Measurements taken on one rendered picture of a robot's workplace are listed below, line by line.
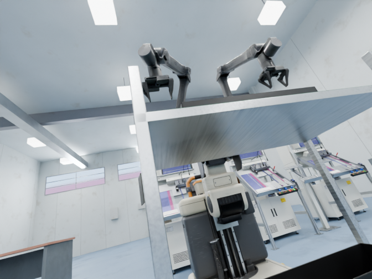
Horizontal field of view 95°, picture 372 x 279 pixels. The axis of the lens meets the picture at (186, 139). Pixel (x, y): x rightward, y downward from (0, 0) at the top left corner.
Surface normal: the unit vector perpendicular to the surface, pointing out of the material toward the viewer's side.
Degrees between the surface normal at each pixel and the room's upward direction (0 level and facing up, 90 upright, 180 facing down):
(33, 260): 90
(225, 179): 98
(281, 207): 90
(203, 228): 90
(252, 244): 90
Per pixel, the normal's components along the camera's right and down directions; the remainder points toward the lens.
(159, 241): 0.13, -0.42
